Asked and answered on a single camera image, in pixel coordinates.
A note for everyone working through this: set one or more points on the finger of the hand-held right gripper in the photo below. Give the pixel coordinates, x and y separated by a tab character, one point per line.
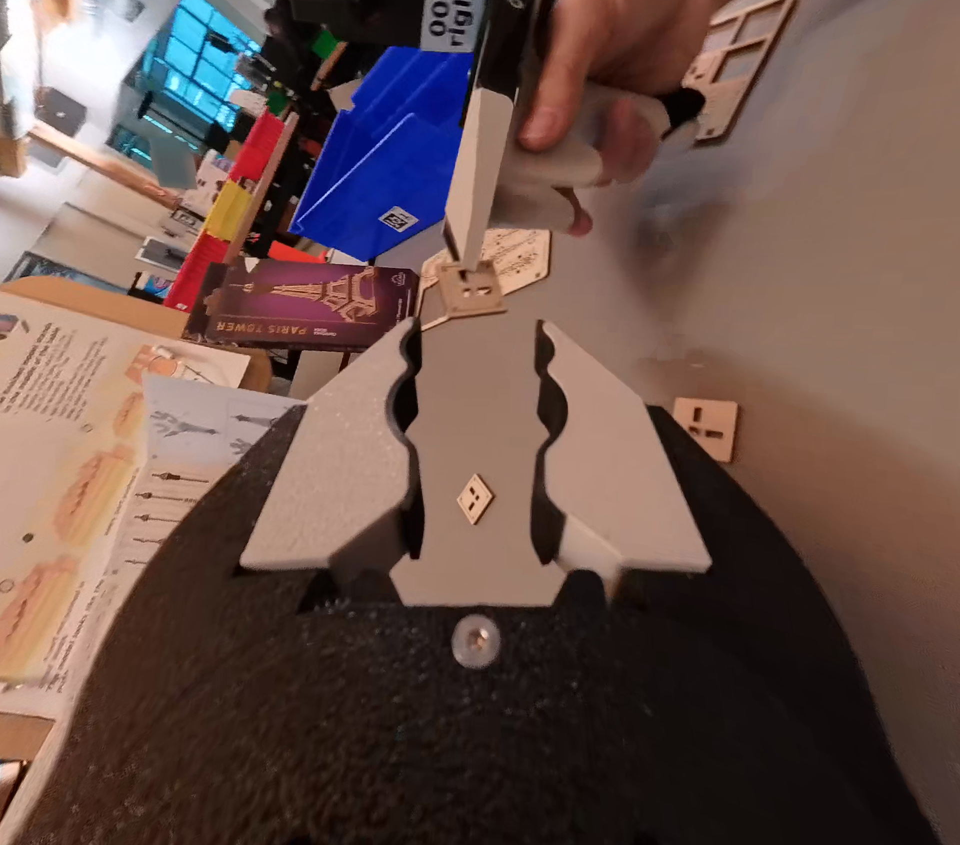
481	170

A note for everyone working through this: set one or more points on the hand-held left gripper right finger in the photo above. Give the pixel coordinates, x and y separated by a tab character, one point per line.
623	477

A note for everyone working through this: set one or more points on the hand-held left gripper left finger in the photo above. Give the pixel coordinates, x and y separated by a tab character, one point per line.
338	485

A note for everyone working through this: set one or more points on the wooden four-square frame piece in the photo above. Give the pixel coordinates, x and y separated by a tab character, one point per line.
720	414

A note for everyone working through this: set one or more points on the small wooden square tile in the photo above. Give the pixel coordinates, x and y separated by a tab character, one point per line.
454	302
488	489

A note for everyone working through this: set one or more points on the green plastic bin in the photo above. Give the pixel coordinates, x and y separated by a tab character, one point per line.
328	44

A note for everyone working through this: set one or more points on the wooden sheet with square hole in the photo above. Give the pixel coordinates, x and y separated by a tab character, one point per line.
525	260

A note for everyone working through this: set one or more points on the blue plastic bin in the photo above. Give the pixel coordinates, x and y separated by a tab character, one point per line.
375	185

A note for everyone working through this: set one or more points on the purple puzzle box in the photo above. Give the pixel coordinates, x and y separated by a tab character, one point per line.
248	328

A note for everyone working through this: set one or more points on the large bright window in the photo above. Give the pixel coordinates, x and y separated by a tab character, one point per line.
195	58

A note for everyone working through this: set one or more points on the red plastic bin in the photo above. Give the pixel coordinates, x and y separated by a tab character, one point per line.
260	139

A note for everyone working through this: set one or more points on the red-orange plastic item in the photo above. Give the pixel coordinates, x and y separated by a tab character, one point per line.
297	250

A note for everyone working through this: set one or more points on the yellow plastic bin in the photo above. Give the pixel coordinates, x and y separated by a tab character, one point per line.
226	211

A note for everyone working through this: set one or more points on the colour printed leaflet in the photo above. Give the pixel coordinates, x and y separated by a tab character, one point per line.
45	409

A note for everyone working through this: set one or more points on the brown cardboard sheet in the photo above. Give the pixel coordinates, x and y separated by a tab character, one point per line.
91	302

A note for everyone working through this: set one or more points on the wooden sheet with small windows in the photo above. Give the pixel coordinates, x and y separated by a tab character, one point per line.
758	12

